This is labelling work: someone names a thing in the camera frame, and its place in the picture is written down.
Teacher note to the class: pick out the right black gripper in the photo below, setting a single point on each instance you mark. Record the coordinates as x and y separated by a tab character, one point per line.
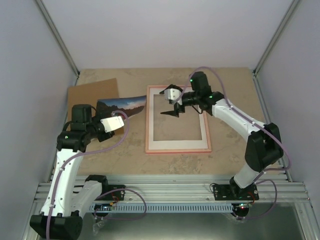
177	107

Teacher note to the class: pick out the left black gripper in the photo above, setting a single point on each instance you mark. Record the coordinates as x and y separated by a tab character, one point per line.
106	136

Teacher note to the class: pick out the clear acrylic sheet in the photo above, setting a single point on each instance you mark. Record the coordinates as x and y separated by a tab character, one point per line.
170	128

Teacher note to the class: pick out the landscape photo print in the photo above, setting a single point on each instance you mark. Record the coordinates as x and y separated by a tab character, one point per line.
129	105

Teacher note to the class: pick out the brown cardboard backing board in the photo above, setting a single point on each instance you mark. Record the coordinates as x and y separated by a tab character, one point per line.
90	93

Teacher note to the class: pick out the white mat board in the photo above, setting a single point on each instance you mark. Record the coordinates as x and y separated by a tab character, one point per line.
172	146

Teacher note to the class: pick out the pink wooden picture frame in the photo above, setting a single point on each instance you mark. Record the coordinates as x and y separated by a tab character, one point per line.
187	134

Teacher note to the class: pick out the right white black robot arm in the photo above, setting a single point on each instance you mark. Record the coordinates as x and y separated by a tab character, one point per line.
262	140

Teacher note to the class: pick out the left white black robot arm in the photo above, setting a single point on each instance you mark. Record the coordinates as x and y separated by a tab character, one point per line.
61	217

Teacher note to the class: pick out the left controller circuit board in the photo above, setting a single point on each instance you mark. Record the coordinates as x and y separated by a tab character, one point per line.
105	206

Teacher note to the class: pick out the controller circuit board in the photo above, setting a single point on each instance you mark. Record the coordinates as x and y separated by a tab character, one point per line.
244	205
105	206

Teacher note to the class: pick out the right controller circuit board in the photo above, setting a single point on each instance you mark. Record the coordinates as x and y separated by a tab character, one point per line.
244	205

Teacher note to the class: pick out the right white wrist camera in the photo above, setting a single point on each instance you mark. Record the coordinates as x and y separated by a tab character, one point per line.
172	95

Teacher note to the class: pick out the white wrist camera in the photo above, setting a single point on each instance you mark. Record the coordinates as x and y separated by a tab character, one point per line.
172	95
113	123

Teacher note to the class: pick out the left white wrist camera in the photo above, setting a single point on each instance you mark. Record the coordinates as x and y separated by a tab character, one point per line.
113	123

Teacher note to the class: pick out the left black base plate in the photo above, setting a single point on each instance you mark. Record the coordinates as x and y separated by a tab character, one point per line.
113	196

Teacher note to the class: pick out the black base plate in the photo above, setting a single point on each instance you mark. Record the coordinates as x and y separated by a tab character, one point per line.
227	192
113	196

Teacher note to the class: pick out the slotted blue cable duct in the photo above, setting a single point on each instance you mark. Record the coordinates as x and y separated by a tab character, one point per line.
169	208

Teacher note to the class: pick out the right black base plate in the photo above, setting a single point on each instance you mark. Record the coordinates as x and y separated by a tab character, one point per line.
227	192

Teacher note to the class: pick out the left aluminium corner post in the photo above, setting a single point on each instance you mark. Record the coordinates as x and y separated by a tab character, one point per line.
57	36

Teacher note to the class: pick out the aluminium corner post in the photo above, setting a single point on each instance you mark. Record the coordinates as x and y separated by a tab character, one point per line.
277	34
57	36

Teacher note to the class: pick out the aluminium mounting rail bed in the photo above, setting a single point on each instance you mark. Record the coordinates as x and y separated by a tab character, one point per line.
194	188

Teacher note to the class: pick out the right aluminium corner post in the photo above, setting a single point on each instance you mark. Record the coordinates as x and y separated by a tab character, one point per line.
277	34

